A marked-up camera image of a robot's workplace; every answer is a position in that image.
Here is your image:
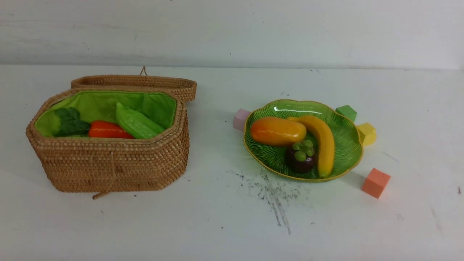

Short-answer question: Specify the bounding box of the orange mango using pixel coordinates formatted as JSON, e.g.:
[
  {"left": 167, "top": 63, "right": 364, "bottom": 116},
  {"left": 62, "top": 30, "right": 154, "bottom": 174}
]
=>
[{"left": 250, "top": 117, "right": 307, "bottom": 147}]

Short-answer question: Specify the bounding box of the dark purple mangosteen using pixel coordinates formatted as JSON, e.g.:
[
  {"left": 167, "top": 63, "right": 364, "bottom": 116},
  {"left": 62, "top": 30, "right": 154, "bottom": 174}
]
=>
[{"left": 285, "top": 140, "right": 315, "bottom": 174}]

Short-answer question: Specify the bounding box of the yellow banana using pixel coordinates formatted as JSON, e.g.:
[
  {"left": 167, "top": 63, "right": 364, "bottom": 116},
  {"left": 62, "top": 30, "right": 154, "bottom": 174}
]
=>
[{"left": 287, "top": 115, "right": 335, "bottom": 179}]

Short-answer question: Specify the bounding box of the green bitter gourd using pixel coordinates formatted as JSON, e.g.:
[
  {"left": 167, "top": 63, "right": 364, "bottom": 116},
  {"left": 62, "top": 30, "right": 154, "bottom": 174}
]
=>
[{"left": 116, "top": 102, "right": 165, "bottom": 139}]

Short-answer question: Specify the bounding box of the orange carrot with leaves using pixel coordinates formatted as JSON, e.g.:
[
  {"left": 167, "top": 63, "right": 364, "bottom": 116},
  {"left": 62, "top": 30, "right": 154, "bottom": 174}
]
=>
[{"left": 54, "top": 107, "right": 134, "bottom": 139}]

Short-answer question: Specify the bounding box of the pink foam cube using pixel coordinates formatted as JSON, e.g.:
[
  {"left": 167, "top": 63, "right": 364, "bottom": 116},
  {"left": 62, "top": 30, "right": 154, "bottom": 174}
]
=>
[{"left": 233, "top": 109, "right": 251, "bottom": 132}]

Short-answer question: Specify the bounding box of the green foam cube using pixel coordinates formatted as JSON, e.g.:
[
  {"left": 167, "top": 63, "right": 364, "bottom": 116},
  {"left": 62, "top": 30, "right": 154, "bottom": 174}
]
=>
[{"left": 335, "top": 104, "right": 357, "bottom": 122}]

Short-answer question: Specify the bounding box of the green leaf-shaped plate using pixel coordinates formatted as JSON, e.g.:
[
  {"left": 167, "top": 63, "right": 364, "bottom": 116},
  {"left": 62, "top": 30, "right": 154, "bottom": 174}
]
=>
[{"left": 243, "top": 99, "right": 363, "bottom": 182}]

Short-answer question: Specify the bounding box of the yellow foam cube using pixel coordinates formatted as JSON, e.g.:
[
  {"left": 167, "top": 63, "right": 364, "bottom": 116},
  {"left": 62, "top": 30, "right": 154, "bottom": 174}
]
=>
[{"left": 357, "top": 123, "right": 377, "bottom": 147}]

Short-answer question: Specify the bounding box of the woven wicker basket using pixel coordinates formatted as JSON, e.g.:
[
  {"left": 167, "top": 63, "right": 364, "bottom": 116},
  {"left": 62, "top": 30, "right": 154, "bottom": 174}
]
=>
[{"left": 25, "top": 89, "right": 190, "bottom": 199}]

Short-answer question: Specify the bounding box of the orange foam cube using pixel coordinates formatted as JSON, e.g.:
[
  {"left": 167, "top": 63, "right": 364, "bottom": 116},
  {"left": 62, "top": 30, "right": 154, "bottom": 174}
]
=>
[{"left": 361, "top": 168, "right": 391, "bottom": 199}]

